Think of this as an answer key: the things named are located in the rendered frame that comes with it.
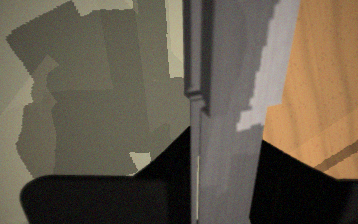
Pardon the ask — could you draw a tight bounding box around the light brown wooden board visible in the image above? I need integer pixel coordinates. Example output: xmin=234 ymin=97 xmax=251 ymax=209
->
xmin=262 ymin=0 xmax=358 ymax=179

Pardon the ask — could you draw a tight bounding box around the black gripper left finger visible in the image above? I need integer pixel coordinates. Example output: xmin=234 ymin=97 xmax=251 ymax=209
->
xmin=19 ymin=126 xmax=191 ymax=224

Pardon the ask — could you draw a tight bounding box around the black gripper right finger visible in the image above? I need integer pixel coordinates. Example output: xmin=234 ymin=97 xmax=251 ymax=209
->
xmin=249 ymin=139 xmax=358 ymax=224

